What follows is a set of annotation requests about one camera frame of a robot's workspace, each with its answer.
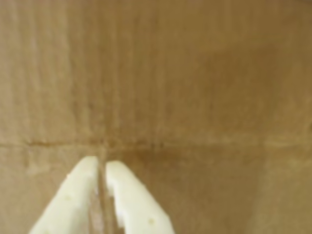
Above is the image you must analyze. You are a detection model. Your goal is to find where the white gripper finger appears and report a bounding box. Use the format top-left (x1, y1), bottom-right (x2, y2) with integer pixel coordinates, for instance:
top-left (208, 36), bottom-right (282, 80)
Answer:
top-left (105, 160), bottom-right (174, 234)
top-left (28, 156), bottom-right (98, 234)

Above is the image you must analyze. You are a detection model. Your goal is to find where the brown cardboard sheet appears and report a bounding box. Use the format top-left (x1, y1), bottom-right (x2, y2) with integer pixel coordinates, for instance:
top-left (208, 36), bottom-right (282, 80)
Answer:
top-left (0, 0), bottom-right (312, 234)

